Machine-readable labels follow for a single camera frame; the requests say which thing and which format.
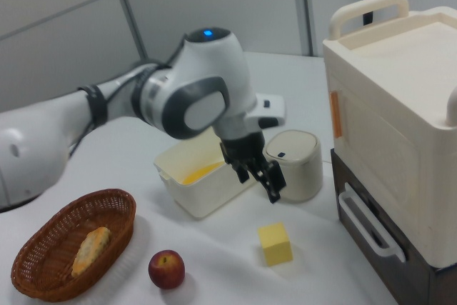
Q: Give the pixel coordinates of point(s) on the brown wicker basket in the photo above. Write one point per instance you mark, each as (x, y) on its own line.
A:
(43, 258)

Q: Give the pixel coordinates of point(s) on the white plastic bin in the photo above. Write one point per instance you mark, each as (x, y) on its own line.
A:
(200, 198)

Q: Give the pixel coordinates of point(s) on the cream mini trash can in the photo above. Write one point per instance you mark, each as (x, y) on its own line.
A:
(303, 173)

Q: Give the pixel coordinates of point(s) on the dark brown drawer unit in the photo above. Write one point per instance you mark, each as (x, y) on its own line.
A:
(428, 283)

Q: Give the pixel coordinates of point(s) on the toy sandwich slice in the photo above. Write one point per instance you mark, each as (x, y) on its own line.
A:
(91, 251)

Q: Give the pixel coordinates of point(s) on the yellow cube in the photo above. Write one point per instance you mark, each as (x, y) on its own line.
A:
(275, 244)

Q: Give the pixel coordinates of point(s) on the cream plastic cabinet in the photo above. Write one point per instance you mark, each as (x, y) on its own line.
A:
(392, 105)

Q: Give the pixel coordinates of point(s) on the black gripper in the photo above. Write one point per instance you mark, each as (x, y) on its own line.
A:
(244, 149)

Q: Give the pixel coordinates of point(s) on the red apple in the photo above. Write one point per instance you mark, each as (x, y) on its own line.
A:
(166, 269)

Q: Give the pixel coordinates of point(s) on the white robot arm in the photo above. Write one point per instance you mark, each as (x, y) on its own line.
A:
(214, 62)

